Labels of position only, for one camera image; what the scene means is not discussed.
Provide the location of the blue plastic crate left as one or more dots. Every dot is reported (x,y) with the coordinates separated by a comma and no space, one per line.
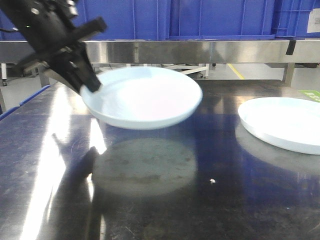
(6,24)

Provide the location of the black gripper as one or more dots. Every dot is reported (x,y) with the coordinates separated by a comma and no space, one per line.
(56,41)

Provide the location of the steel shelf leg right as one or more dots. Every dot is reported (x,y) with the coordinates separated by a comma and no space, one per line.
(288,74)

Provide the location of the blue plastic crate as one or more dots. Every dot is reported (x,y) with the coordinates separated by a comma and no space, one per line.
(6,24)
(240,19)
(127,19)

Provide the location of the black tape strip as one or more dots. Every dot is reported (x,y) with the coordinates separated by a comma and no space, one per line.
(291,47)

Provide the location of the blue plastic crate middle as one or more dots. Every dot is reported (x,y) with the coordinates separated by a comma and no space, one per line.
(127,19)

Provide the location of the steel shelf leg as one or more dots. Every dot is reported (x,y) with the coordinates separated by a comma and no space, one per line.
(288,74)
(44,80)

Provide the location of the light blue plate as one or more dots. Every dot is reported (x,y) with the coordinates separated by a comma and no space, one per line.
(289,123)
(143,98)

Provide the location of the white paper label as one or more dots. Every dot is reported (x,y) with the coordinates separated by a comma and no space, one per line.
(313,25)

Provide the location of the blue plastic crate right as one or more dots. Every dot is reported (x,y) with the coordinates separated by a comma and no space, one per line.
(240,19)

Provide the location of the stainless steel shelf rail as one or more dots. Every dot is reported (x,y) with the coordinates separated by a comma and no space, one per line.
(202,51)

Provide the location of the steel shelf leg left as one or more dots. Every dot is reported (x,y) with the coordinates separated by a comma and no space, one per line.
(44,80)

